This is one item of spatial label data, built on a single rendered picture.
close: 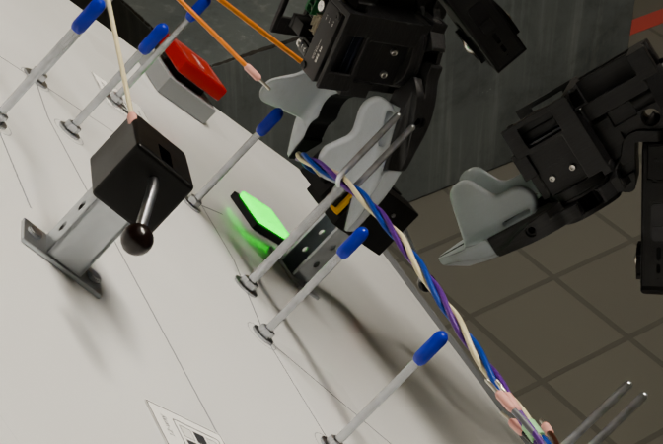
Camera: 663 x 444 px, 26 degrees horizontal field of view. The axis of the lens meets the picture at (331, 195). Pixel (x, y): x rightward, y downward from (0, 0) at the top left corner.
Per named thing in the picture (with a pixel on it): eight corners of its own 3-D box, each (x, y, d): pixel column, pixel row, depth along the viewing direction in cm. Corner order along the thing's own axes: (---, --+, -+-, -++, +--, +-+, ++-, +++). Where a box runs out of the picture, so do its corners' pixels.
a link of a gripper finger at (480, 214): (407, 207, 106) (513, 146, 103) (450, 273, 107) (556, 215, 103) (398, 219, 103) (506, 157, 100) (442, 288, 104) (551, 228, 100)
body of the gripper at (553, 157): (508, 114, 106) (652, 30, 102) (569, 212, 107) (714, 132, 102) (490, 139, 99) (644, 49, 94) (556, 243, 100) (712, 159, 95)
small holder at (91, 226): (18, 296, 59) (134, 171, 58) (21, 211, 67) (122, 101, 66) (104, 357, 61) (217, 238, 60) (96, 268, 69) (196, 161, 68)
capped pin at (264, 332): (248, 325, 81) (353, 217, 80) (259, 327, 83) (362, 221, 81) (264, 344, 81) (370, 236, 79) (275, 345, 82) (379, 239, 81)
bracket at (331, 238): (318, 300, 99) (368, 249, 98) (297, 288, 97) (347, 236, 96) (289, 259, 102) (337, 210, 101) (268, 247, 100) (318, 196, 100)
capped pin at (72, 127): (59, 119, 85) (156, 14, 84) (79, 136, 86) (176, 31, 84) (57, 126, 84) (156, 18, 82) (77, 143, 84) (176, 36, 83)
